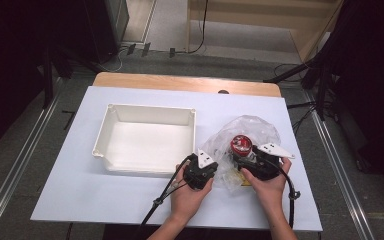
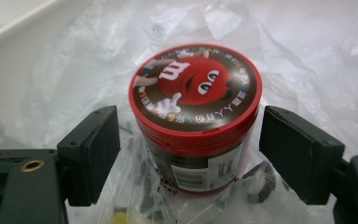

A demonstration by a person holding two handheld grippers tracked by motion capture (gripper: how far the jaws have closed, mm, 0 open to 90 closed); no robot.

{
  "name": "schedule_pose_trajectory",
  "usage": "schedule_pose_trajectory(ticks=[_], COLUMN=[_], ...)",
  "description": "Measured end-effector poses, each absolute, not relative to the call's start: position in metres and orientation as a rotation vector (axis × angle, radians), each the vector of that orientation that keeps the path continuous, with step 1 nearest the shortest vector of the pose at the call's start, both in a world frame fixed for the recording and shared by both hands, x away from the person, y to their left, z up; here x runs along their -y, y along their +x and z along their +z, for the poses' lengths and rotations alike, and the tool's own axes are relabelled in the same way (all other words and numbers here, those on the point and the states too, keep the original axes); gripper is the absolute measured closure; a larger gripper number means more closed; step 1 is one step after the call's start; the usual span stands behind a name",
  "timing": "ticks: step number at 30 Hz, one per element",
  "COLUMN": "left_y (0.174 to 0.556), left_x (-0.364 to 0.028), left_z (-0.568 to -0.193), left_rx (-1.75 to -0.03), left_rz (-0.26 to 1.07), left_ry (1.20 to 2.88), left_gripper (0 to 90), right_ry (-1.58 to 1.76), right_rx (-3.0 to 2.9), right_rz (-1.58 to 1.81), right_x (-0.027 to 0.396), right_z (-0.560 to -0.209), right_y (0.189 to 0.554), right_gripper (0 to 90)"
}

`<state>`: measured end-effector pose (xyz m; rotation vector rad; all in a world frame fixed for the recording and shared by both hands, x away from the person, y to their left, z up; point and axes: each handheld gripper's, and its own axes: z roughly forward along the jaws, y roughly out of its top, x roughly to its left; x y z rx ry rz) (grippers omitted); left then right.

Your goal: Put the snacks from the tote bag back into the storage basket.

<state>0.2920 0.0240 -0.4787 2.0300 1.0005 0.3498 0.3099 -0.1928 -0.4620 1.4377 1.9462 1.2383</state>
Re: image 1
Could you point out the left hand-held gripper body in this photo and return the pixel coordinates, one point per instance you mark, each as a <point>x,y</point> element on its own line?
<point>200,173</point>

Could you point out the clear plastic bag smiley print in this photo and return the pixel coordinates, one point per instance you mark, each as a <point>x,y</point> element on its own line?
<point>256,128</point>

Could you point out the metal floor rail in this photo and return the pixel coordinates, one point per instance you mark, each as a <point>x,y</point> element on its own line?
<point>340,173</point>
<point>16,166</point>

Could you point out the black metal stand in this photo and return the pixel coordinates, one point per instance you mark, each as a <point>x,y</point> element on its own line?
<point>321,90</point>
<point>48,76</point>

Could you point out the person's right hand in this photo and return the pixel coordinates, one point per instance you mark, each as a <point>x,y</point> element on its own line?
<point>268,193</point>

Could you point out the wooden shelf unit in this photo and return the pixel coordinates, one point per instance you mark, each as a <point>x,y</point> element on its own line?
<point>246,13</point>

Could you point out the wooden table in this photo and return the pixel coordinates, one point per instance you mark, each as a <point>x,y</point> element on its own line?
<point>166,81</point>

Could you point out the person's left hand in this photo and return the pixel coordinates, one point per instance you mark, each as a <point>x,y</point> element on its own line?
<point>186,200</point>

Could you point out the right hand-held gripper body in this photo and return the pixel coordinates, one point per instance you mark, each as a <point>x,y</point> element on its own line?
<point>263,163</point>

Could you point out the white plastic tray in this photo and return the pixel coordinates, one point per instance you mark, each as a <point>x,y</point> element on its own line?
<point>146,143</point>

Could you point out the dark cabinet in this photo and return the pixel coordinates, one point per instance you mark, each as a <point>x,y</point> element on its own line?
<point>108,26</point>

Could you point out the red can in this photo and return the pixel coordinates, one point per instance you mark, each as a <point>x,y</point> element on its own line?
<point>241,145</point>

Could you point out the white board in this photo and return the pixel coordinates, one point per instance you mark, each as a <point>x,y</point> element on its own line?
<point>113,200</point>

